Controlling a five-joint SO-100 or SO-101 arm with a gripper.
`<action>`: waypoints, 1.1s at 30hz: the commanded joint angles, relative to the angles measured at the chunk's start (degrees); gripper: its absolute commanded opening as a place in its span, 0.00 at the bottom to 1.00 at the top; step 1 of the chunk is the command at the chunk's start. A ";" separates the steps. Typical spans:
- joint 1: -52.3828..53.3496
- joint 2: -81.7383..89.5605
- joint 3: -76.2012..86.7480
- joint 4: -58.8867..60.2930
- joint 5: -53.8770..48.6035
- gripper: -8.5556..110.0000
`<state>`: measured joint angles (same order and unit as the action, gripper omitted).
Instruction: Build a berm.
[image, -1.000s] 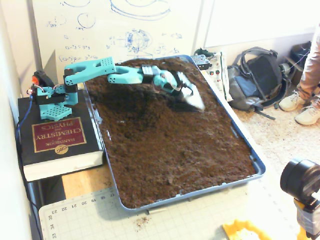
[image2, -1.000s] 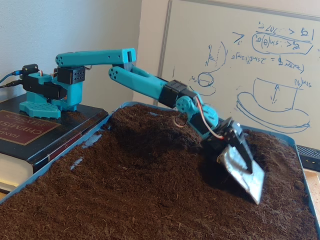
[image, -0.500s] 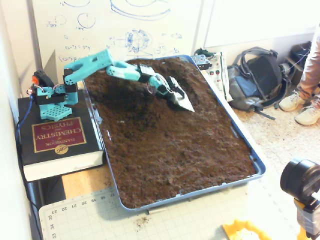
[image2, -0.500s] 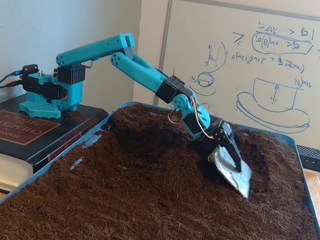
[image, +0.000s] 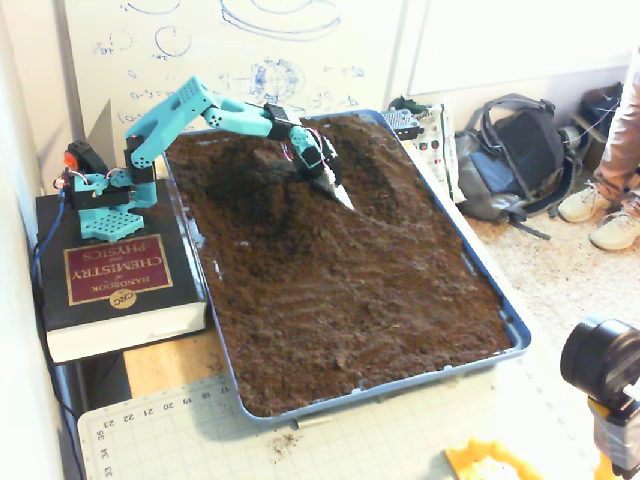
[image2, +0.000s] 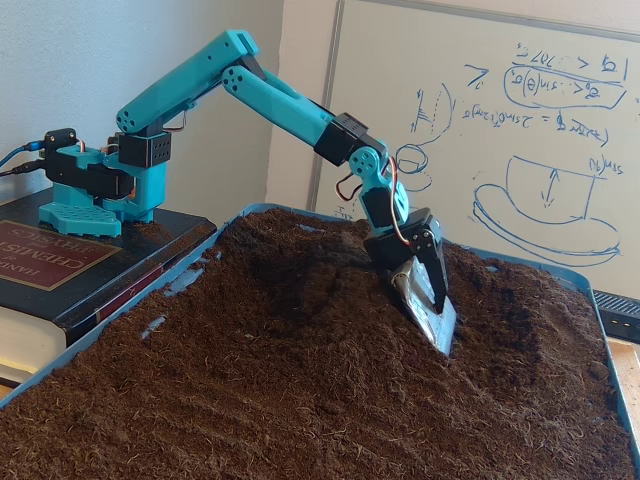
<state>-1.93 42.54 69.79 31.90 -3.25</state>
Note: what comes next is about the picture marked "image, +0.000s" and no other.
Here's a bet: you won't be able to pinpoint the yellow plastic part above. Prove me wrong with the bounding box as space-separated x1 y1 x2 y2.
444 437 545 480

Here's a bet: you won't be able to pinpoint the white shoe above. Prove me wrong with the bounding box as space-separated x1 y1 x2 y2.
557 182 614 224
588 208 640 252

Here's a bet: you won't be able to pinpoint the blue cable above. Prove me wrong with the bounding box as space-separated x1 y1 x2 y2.
29 194 69 306

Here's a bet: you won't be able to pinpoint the black cable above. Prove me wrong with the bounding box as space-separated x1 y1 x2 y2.
30 279 87 480

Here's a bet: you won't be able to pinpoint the blue plastic tray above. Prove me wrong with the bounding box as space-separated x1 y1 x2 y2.
159 108 532 427

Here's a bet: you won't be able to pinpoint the cardboard box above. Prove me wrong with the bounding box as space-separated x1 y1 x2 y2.
569 82 626 174

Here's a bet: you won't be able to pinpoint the black camera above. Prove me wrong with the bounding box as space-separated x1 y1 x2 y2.
559 314 640 402

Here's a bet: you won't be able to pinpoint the brown soil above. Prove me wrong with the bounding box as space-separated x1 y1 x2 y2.
163 113 514 419

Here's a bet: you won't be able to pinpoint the black vented device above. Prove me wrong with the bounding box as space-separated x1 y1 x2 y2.
382 109 422 141

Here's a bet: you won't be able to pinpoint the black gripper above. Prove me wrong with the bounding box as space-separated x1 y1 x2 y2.
296 144 357 213

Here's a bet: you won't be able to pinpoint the yellow camera stand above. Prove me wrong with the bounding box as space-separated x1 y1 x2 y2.
588 394 640 480

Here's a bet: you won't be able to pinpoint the grey cutting mat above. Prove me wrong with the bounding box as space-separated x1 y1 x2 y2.
77 349 601 480

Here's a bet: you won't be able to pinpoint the whiteboard with blue drawings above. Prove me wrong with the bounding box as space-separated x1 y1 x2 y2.
53 0 409 149

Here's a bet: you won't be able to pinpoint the white cylindrical object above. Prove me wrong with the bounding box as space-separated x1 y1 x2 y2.
557 124 584 151

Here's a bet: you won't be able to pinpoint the grey backpack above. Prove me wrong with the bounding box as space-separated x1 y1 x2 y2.
453 93 582 241

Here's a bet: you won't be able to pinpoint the person leg beige trousers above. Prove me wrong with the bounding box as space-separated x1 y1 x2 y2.
597 47 640 214

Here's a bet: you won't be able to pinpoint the black chemistry handbook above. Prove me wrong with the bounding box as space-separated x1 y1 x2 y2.
34 177 210 365

